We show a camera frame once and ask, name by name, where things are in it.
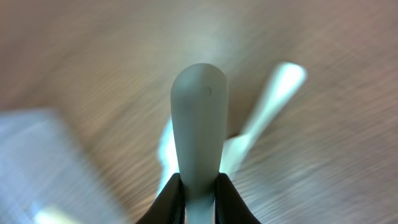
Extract light blue plastic knife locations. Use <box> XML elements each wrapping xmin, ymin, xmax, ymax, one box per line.
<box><xmin>157</xmin><ymin>118</ymin><xmax>179</xmax><ymax>195</ymax></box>

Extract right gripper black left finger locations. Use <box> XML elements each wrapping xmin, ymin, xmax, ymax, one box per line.
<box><xmin>136</xmin><ymin>173</ymin><xmax>185</xmax><ymax>224</ymax></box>

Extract white plastic knife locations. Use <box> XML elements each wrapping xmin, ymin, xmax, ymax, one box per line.
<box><xmin>220</xmin><ymin>62</ymin><xmax>307</xmax><ymax>179</ymax></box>

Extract pale grey-blue plastic knife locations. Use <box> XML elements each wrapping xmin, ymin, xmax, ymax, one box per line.
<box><xmin>170</xmin><ymin>63</ymin><xmax>228</xmax><ymax>224</ymax></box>

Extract clear plastic container right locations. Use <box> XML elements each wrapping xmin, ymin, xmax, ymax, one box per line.
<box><xmin>1</xmin><ymin>110</ymin><xmax>129</xmax><ymax>223</ymax></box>

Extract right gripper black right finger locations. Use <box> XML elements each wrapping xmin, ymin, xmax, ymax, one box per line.
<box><xmin>215</xmin><ymin>173</ymin><xmax>261</xmax><ymax>224</ymax></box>

